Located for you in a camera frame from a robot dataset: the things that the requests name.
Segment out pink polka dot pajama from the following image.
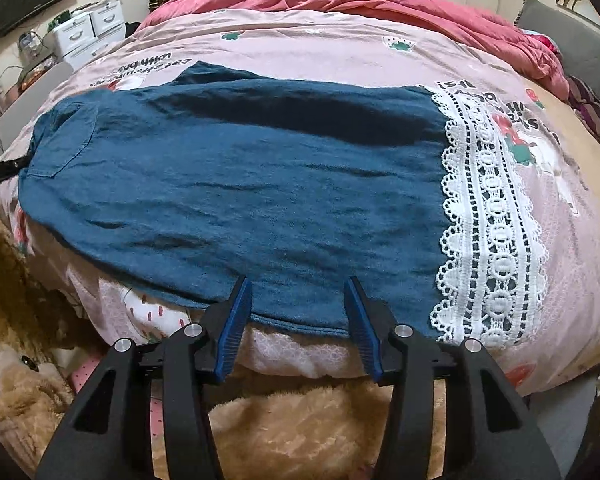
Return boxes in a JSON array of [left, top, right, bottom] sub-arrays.
[[69, 356, 163, 438]]

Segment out striped purple pillow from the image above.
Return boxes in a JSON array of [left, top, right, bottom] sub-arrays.
[[567, 76, 600, 144]]

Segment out pink strawberry print duvet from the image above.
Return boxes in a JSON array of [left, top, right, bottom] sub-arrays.
[[0, 10, 600, 394]]

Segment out red pink quilt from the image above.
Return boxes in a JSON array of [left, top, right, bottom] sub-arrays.
[[140, 0, 570, 101]]

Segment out white drawer cabinet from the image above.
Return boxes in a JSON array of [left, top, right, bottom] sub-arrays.
[[44, 0, 125, 72]]

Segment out grey padded headboard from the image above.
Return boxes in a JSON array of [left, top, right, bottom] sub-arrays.
[[515, 0, 600, 98]]

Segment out blue denim lace-hem pants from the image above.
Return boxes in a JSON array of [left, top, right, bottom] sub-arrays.
[[18, 62, 547, 349]]

